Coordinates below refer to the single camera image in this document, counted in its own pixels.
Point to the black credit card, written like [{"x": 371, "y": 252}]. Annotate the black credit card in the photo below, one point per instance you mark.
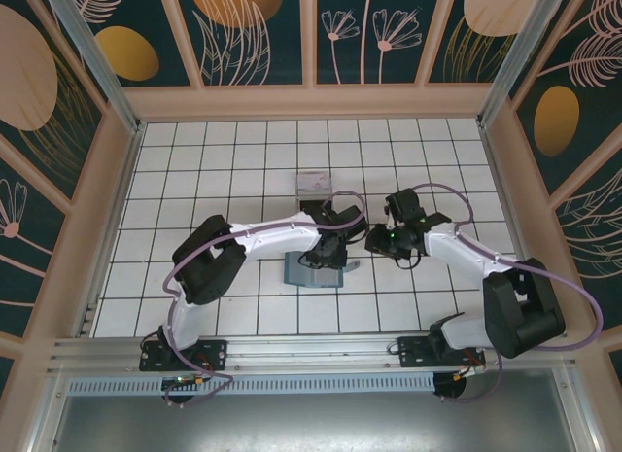
[{"x": 313, "y": 200}]

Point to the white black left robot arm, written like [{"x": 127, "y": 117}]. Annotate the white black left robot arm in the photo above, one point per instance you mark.
[{"x": 277, "y": 238}]

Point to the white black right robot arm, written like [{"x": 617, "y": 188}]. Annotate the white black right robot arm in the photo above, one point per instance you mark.
[{"x": 461, "y": 253}]

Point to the grey metal sheet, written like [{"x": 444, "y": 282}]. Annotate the grey metal sheet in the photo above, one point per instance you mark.
[{"x": 311, "y": 423}]

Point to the small green-lit circuit board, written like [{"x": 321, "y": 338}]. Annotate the small green-lit circuit board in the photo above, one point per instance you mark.
[{"x": 187, "y": 381}]

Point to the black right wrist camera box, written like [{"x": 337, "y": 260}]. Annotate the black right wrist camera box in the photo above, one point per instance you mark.
[{"x": 405, "y": 206}]

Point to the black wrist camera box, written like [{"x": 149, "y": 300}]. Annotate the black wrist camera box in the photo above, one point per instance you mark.
[
  {"x": 405, "y": 206},
  {"x": 349, "y": 218}
]

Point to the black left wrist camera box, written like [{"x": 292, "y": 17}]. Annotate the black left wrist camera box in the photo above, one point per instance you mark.
[{"x": 349, "y": 218}]

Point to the aluminium mounting rail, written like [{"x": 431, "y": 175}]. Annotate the aluminium mounting rail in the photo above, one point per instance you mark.
[{"x": 311, "y": 350}]

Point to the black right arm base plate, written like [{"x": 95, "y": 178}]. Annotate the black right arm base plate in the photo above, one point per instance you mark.
[{"x": 413, "y": 352}]

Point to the aluminium side rail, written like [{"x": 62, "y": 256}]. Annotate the aluminium side rail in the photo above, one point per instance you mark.
[
  {"x": 115, "y": 219},
  {"x": 497, "y": 180}
]

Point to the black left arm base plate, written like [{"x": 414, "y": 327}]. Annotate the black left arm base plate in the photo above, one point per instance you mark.
[{"x": 214, "y": 355}]

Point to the orange oval feather wall panel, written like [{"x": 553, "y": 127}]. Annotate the orange oval feather wall panel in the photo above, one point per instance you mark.
[{"x": 556, "y": 121}]

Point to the pink leaves wall panel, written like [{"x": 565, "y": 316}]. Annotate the pink leaves wall panel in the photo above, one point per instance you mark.
[{"x": 597, "y": 248}]

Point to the pink flowers wall panel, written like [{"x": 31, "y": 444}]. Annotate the pink flowers wall panel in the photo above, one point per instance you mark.
[{"x": 369, "y": 44}]

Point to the aluminium corner post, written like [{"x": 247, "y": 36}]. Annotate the aluminium corner post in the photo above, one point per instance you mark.
[
  {"x": 97, "y": 68},
  {"x": 510, "y": 58}
]

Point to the pink disc gold-lines wall panel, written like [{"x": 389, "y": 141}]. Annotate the pink disc gold-lines wall panel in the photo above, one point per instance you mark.
[{"x": 481, "y": 14}]

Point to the aluminium frame bar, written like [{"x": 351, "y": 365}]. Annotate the aluminium frame bar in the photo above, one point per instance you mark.
[
  {"x": 580, "y": 413},
  {"x": 44, "y": 413}
]

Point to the orange disc fern wall panel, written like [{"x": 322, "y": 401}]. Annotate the orange disc fern wall panel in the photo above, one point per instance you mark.
[{"x": 233, "y": 14}]

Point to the orange oval leaf wall panel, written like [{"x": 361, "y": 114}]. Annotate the orange oval leaf wall panel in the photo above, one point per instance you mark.
[{"x": 126, "y": 53}]

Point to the single flower leaf wall panel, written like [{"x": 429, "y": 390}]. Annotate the single flower leaf wall panel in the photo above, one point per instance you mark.
[{"x": 19, "y": 257}]

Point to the large pink disc wall panel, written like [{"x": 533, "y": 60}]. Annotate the large pink disc wall panel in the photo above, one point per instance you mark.
[{"x": 24, "y": 82}]

